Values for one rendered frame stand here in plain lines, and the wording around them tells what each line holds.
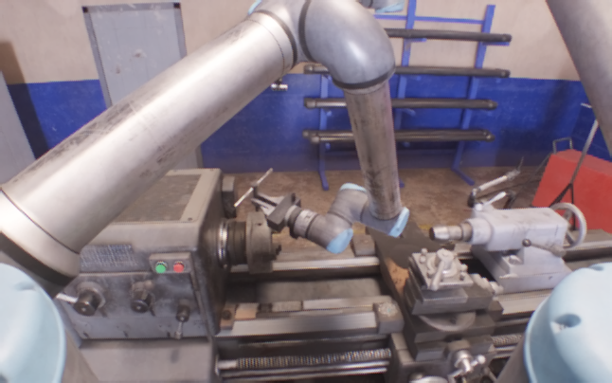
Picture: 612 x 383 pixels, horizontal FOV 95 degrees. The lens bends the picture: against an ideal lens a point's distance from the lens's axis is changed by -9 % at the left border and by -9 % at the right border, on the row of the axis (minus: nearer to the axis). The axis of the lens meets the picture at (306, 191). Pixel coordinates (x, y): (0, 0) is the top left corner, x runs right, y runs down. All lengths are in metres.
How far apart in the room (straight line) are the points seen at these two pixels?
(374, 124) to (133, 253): 0.82
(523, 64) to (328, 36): 4.76
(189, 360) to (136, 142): 1.04
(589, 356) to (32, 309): 0.35
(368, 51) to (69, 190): 0.44
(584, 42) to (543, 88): 5.04
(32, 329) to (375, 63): 0.51
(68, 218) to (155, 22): 3.90
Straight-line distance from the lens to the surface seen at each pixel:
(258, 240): 1.19
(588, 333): 0.26
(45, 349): 0.27
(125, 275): 1.16
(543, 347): 0.27
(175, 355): 1.35
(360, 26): 0.54
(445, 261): 1.16
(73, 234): 0.42
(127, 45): 4.37
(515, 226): 1.57
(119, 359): 1.43
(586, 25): 0.48
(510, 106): 5.27
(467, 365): 1.30
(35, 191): 0.41
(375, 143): 0.66
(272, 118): 4.18
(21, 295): 0.28
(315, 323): 1.33
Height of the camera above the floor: 1.89
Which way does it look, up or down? 29 degrees down
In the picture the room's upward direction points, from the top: straight up
